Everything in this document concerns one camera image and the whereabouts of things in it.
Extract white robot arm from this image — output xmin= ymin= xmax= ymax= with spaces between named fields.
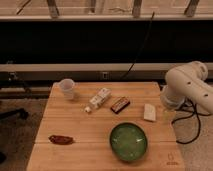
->
xmin=160 ymin=61 xmax=213 ymax=114

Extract dark red pepper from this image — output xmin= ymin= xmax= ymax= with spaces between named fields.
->
xmin=49 ymin=135 xmax=74 ymax=145

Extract white rectangular block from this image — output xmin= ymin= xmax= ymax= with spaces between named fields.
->
xmin=144 ymin=104 xmax=156 ymax=122

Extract clear plastic measuring cup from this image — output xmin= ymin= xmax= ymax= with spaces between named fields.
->
xmin=58 ymin=79 xmax=75 ymax=100

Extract black hanging cable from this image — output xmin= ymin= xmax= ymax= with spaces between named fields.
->
xmin=118 ymin=11 xmax=156 ymax=82

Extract brown snack bar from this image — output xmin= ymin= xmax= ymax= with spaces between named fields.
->
xmin=111 ymin=97 xmax=130 ymax=114

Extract green ceramic bowl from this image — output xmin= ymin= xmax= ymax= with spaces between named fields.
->
xmin=109 ymin=122 xmax=148 ymax=162

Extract black chair base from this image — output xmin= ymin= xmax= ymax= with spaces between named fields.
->
xmin=0 ymin=108 xmax=29 ymax=120

